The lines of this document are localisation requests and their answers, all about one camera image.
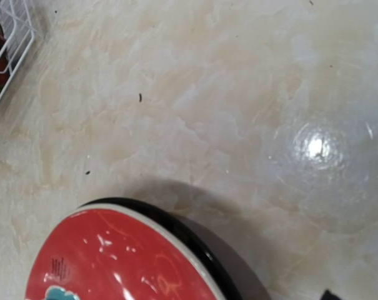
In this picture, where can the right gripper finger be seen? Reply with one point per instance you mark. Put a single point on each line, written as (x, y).
(327, 295)

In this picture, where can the red teal patterned plate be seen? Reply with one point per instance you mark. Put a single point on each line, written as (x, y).
(108, 252)

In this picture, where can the black rimmed plate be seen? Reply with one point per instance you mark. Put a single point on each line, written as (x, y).
(233, 276)

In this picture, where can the white wire dish rack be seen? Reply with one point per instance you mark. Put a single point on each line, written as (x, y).
(20, 30)

